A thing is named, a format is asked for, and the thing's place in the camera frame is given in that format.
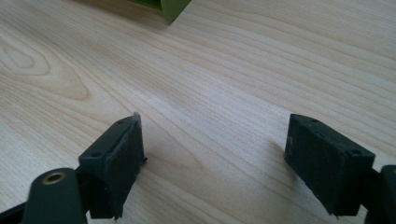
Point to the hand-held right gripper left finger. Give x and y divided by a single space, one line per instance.
115 168

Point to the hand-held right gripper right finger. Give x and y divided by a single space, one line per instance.
323 168

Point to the green box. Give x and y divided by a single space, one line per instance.
169 7

